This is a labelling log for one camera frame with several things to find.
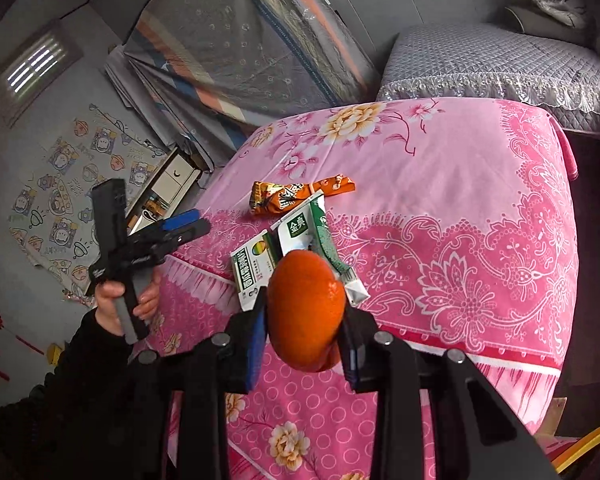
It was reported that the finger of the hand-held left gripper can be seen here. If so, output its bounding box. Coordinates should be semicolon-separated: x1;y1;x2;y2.
139;219;212;262
126;211;203;242

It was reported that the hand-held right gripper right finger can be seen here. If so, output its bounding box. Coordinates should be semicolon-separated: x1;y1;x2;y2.
336;305;565;480

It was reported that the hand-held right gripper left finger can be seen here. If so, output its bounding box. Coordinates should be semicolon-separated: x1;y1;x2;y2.
127;304;270;480

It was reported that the orange tangerine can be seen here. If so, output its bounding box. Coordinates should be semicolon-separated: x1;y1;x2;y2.
266;250;347;373

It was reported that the person's left forearm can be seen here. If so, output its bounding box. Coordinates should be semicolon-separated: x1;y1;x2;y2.
0;305;148;480

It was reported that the person's left hand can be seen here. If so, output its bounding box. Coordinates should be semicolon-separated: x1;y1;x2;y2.
95;270;162;335

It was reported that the white drawer cabinet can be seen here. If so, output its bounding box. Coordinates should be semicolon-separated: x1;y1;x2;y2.
125;147;206;233

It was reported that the white green medicine box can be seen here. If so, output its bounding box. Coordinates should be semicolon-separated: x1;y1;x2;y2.
230;230;281;311

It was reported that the orange snack wrapper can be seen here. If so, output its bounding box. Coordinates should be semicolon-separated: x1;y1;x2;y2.
250;174;356;218

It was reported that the white green flattened carton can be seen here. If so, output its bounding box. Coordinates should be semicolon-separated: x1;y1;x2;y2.
271;192;370;306

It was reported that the striped hanging sheet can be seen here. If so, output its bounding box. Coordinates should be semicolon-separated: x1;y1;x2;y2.
102;0;381;171

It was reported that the pink floral blanket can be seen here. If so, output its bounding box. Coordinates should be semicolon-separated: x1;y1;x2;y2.
145;97;581;480

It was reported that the yellow red board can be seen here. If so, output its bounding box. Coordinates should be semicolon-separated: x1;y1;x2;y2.
550;417;600;476

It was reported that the grey quilted bed cover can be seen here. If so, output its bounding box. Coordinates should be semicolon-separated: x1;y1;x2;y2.
375;22;600;136

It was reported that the grey pillow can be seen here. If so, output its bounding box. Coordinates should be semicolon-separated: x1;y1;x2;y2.
505;5;596;51

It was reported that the cartoon print wall cloth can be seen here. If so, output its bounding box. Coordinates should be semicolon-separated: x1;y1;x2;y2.
7;102;171;306

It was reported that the small barred wall window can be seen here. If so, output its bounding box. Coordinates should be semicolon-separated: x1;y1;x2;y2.
0;22;83;128

